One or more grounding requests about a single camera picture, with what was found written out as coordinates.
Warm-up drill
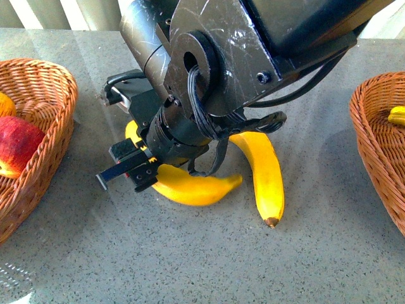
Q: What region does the black cable bundle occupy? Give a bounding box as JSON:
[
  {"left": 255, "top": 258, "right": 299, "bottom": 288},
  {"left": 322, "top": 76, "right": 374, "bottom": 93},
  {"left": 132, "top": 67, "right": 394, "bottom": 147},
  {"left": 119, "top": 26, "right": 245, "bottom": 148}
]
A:
[{"left": 187, "top": 65, "right": 288, "bottom": 177}]

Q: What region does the yellow-red apple in basket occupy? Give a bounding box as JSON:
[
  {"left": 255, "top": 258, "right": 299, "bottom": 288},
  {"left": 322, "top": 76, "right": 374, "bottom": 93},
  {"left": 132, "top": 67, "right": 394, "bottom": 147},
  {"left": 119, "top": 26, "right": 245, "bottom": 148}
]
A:
[{"left": 0, "top": 92, "right": 16, "bottom": 117}]

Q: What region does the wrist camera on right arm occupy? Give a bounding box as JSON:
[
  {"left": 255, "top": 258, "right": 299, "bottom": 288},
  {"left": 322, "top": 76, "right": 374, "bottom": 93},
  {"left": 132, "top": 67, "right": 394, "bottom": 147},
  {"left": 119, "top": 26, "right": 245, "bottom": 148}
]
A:
[{"left": 100, "top": 69, "right": 152, "bottom": 114}]

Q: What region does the right wicker basket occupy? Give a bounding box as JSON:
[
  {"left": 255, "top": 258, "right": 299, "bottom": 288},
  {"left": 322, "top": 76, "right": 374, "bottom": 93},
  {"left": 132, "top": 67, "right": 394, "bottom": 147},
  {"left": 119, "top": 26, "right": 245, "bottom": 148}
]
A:
[{"left": 349, "top": 71, "right": 404, "bottom": 234}]

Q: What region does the yellow banana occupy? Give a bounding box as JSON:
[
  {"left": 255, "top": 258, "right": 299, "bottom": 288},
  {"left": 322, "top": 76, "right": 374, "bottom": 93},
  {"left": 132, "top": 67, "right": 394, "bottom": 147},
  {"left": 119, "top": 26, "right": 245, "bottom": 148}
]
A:
[
  {"left": 125, "top": 119, "right": 244, "bottom": 207},
  {"left": 230, "top": 132, "right": 285, "bottom": 229},
  {"left": 388, "top": 106, "right": 405, "bottom": 126}
]

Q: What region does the red apple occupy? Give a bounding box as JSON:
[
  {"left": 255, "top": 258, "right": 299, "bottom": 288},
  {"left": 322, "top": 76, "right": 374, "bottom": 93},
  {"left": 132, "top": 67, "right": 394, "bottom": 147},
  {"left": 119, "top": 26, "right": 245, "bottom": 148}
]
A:
[{"left": 1, "top": 116, "right": 45, "bottom": 179}]

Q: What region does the left wicker basket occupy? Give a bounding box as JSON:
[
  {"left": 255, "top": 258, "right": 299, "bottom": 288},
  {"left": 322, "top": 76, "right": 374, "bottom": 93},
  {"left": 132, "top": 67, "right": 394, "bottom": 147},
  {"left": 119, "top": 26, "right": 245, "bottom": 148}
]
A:
[{"left": 1, "top": 58, "right": 78, "bottom": 243}]

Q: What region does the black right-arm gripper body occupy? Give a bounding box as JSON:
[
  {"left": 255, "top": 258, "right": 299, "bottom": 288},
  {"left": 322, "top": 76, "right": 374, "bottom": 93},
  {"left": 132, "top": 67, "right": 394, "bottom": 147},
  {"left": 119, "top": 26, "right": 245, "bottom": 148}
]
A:
[{"left": 129, "top": 89, "right": 211, "bottom": 167}]

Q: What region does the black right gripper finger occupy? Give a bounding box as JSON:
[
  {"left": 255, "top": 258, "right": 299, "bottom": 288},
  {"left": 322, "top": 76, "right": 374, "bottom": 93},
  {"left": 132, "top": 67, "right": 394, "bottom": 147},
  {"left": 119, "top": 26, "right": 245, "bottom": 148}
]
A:
[
  {"left": 108, "top": 139, "right": 147, "bottom": 163},
  {"left": 96, "top": 159, "right": 158, "bottom": 193}
]

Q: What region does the wicker basket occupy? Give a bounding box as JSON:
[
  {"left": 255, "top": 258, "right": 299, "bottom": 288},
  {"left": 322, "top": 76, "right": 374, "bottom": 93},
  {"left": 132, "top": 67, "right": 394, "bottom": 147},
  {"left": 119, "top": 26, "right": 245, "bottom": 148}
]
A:
[
  {"left": 349, "top": 71, "right": 404, "bottom": 234},
  {"left": 1, "top": 58, "right": 78, "bottom": 243}
]

